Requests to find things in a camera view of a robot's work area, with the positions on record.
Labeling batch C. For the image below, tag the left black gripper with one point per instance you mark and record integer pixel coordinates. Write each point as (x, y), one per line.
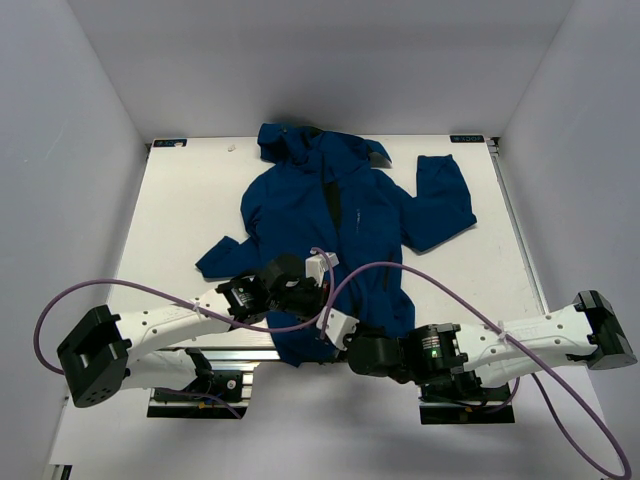
(319, 299)

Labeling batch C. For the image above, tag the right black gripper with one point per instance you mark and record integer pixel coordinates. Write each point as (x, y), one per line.
(358, 331)

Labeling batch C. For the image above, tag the blue zip jacket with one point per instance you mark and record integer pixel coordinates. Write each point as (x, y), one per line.
(324, 189)

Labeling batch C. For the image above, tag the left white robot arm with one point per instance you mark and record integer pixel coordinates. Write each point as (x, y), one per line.
(107, 352)

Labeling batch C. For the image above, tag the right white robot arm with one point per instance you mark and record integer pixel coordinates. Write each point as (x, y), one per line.
(470, 357)

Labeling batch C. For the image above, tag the left blue table label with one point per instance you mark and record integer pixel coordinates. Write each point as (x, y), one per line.
(169, 143)

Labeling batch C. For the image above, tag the blue table label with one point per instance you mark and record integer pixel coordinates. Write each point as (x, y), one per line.
(169, 143)
(467, 138)

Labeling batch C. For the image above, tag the right blue table label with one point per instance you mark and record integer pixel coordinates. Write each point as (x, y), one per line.
(467, 138)

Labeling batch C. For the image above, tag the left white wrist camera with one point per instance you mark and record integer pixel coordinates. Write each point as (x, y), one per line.
(318, 264)

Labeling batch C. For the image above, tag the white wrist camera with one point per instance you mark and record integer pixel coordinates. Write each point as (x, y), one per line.
(318, 264)
(336, 326)

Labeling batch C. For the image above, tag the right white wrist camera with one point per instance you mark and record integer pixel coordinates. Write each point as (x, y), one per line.
(336, 326)

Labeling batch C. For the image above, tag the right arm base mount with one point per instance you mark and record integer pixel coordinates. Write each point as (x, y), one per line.
(462, 400)

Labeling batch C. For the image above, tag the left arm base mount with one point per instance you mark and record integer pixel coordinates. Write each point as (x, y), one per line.
(210, 390)

